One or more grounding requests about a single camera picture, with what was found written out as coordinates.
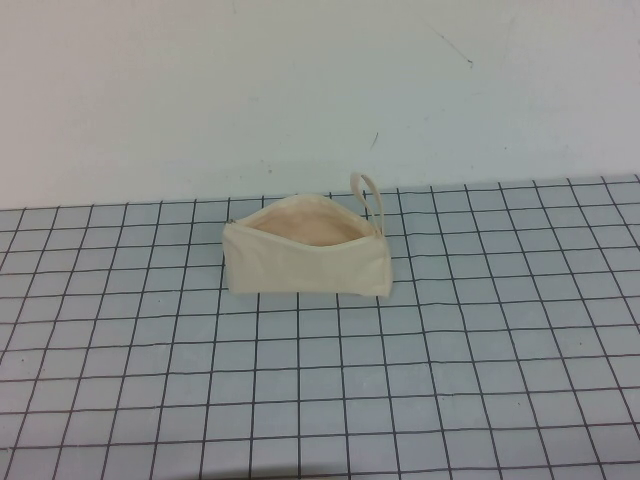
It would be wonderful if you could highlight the cream fabric pencil case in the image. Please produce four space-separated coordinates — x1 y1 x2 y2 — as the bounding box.
221 171 395 304

